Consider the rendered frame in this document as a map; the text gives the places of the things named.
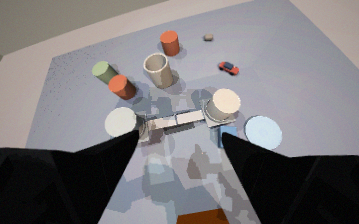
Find red toy car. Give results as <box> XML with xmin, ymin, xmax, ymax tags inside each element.
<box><xmin>219</xmin><ymin>62</ymin><xmax>239</xmax><ymax>75</ymax></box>

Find orange cylinder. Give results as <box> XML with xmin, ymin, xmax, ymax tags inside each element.
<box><xmin>108</xmin><ymin>75</ymin><xmax>136</xmax><ymax>100</ymax></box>
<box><xmin>160</xmin><ymin>31</ymin><xmax>180</xmax><ymax>57</ymax></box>

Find green cylinder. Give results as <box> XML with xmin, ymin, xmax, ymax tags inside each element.
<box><xmin>92</xmin><ymin>61</ymin><xmax>119</xmax><ymax>84</ymax></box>

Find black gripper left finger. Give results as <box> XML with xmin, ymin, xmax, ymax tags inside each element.
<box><xmin>0</xmin><ymin>130</ymin><xmax>139</xmax><ymax>224</ymax></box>

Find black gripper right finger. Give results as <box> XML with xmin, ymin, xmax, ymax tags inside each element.
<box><xmin>221</xmin><ymin>132</ymin><xmax>359</xmax><ymax>224</ymax></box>

